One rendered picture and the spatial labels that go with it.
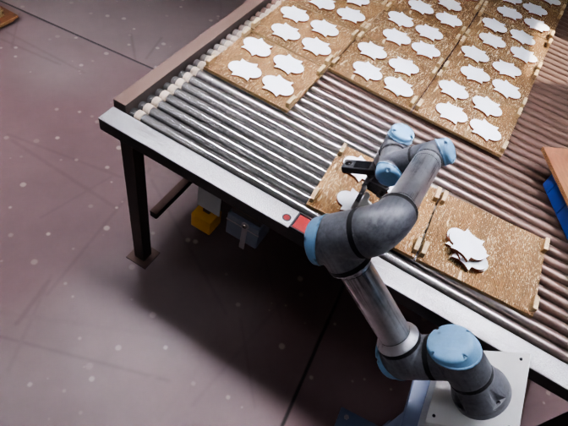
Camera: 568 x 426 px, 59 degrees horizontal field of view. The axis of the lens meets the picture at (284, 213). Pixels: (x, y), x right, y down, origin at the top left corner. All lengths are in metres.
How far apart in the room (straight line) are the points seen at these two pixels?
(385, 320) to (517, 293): 0.69
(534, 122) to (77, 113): 2.54
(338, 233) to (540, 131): 1.60
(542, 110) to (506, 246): 0.91
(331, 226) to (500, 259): 0.91
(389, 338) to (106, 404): 1.43
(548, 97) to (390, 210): 1.80
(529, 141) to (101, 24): 2.99
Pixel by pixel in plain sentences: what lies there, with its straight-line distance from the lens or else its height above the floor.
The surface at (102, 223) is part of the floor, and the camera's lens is 2.83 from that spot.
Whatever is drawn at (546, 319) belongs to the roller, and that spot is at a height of 0.91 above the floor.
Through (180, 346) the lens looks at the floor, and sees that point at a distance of 2.47.
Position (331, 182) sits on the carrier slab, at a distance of 1.85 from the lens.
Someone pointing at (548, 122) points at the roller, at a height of 0.91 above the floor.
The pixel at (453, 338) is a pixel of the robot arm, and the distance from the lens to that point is 1.34.
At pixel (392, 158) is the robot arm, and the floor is 1.31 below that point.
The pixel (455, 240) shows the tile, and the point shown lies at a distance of 1.81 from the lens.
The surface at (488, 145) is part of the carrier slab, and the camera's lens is 2.29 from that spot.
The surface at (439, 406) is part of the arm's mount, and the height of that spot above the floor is 0.96.
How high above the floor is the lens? 2.29
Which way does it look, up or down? 52 degrees down
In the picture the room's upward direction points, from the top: 16 degrees clockwise
